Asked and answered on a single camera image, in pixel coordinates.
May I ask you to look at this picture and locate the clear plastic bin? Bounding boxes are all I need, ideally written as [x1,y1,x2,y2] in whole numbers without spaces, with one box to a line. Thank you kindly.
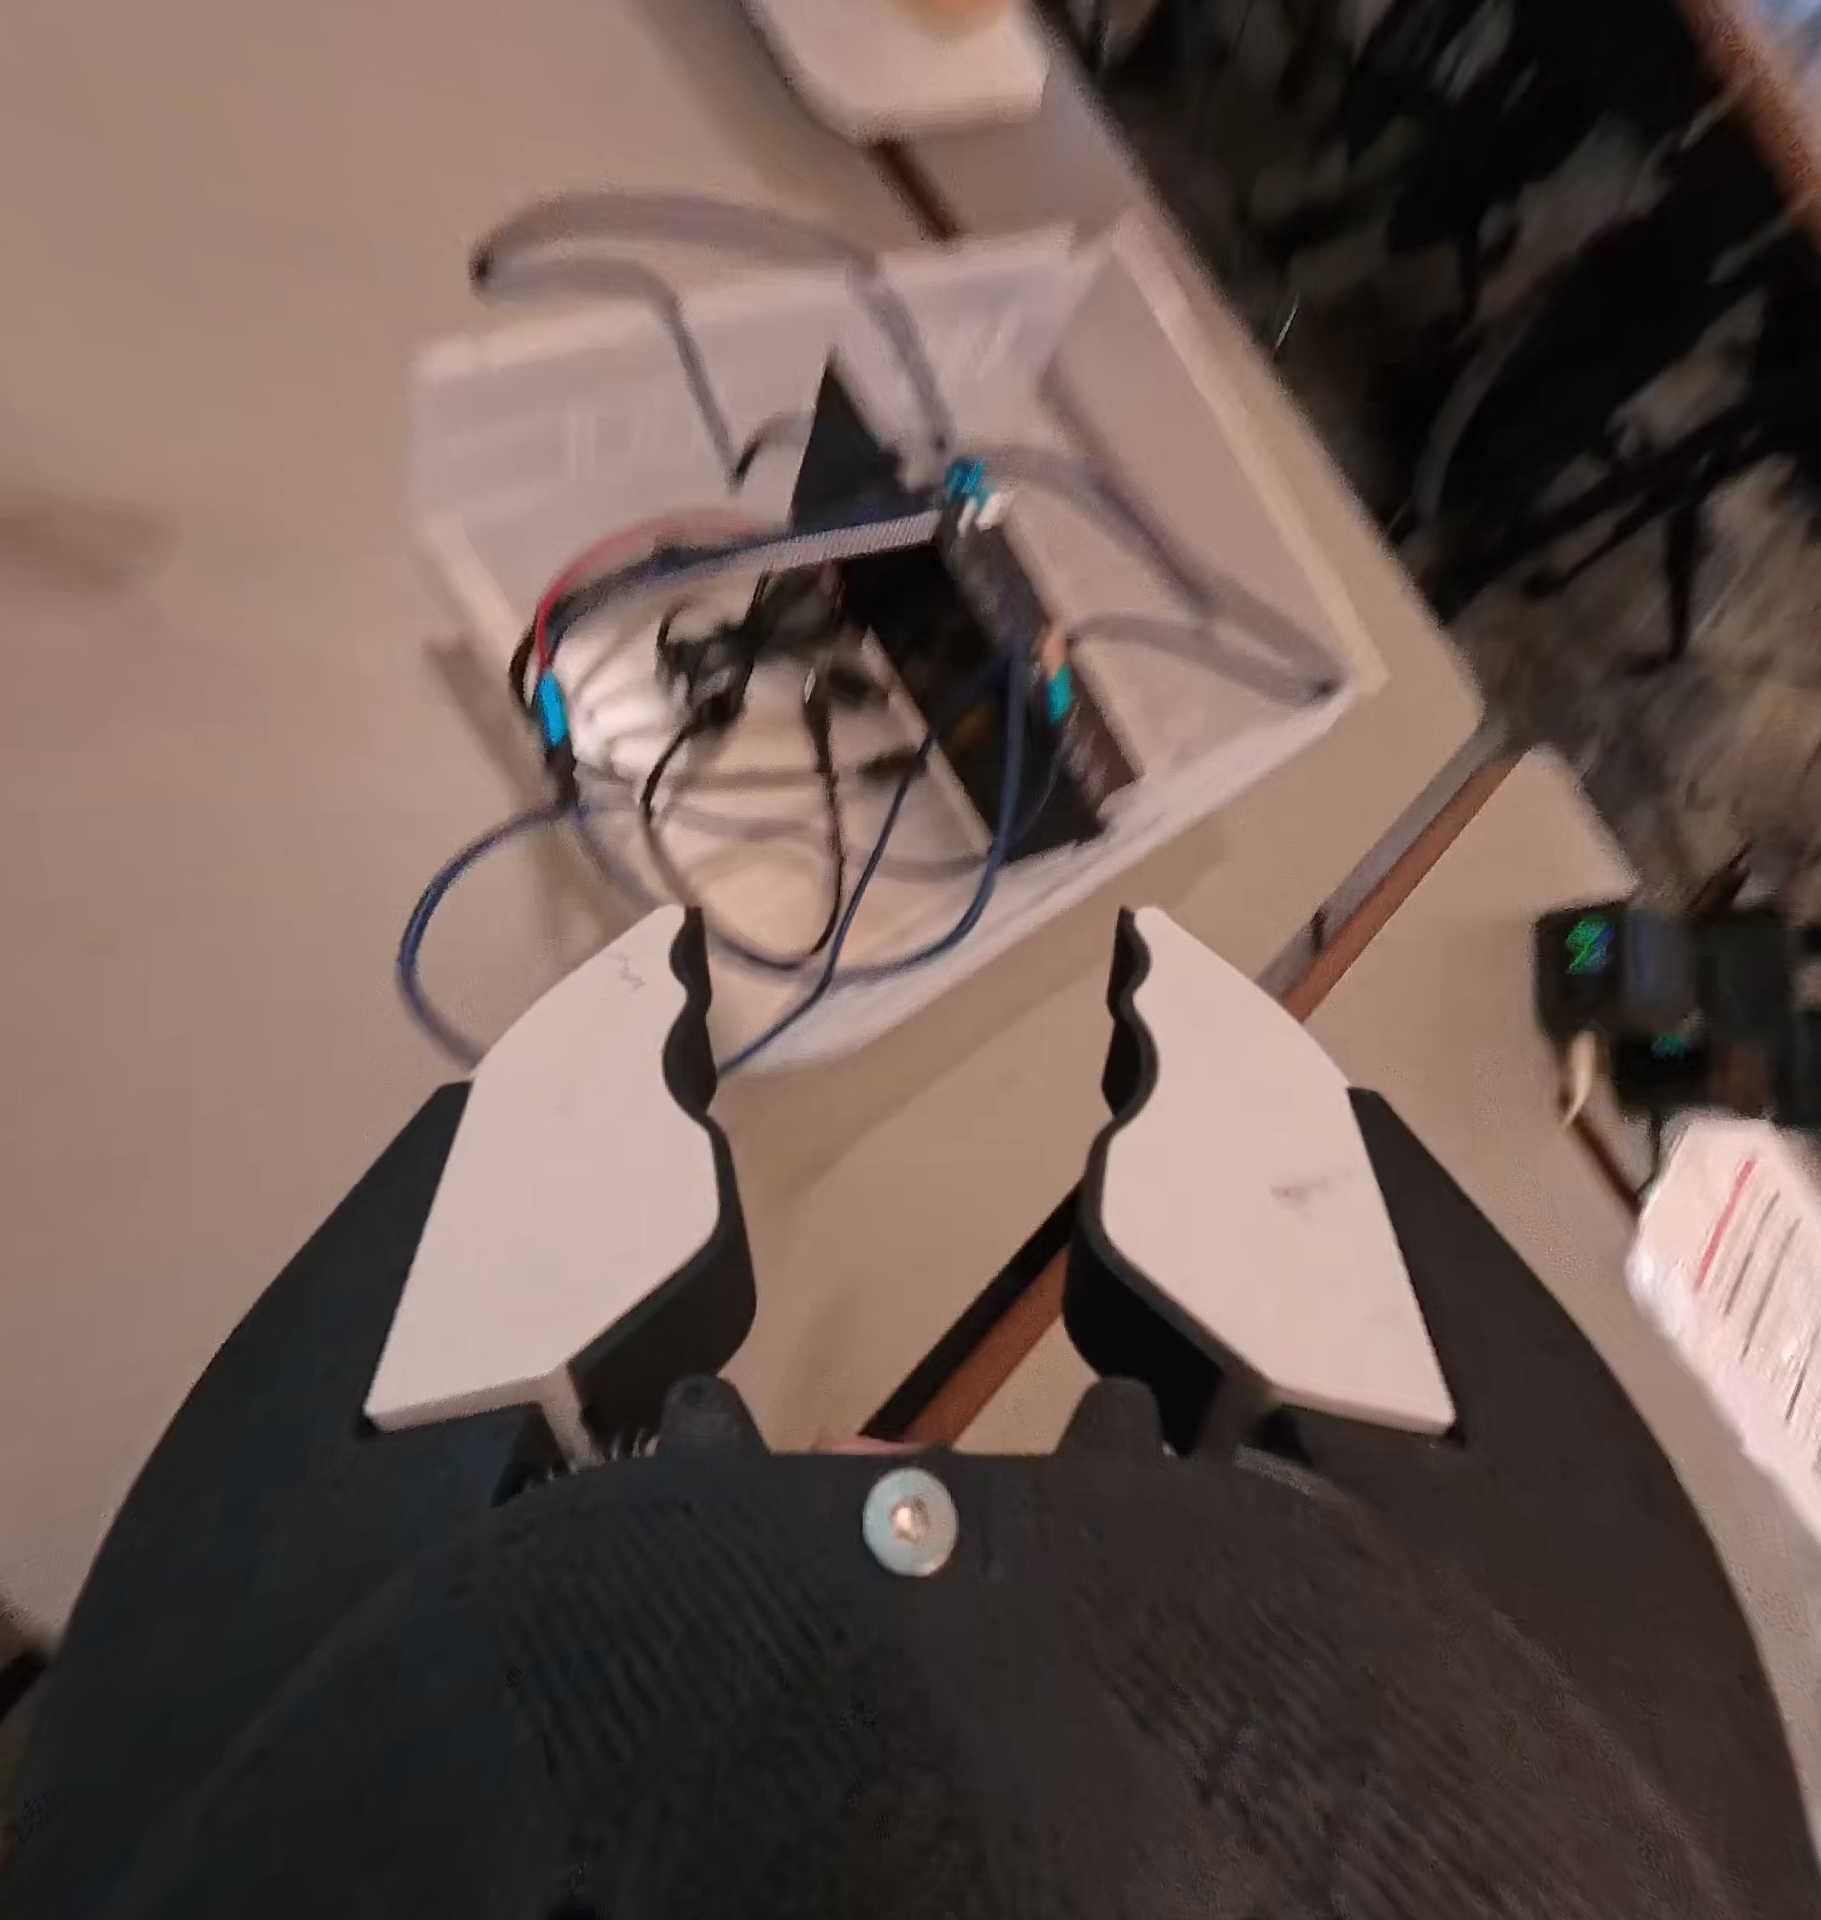
[406,226,1383,1073]

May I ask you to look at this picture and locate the black multiport USB hub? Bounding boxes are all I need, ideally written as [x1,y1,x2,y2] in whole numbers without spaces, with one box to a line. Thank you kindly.
[786,367,1139,859]

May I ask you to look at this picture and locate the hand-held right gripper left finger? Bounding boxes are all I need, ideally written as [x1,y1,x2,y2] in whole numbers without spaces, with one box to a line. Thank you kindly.
[361,905,758,1433]

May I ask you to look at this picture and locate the grey desk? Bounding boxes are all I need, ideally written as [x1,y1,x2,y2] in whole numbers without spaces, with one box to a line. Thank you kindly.
[0,0,1821,1652]

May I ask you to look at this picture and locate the black cable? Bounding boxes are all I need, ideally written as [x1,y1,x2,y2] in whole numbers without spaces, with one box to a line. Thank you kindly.
[641,591,855,974]

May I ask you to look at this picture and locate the red braided cable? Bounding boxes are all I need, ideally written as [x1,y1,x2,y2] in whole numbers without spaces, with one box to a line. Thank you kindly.
[526,517,794,674]

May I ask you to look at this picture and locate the white paper sheets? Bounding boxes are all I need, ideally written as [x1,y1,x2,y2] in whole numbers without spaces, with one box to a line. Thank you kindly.
[1625,1117,1821,1594]

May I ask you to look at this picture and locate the black power bank green display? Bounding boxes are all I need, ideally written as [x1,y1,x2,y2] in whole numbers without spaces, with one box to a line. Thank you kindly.
[1535,901,1821,1130]

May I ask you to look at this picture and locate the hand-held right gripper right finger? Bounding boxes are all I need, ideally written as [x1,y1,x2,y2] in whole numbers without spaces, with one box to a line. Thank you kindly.
[1067,905,1459,1454]

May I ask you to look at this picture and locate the blue braided cable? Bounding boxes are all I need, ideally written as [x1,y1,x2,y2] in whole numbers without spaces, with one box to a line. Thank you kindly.
[396,450,1070,1070]

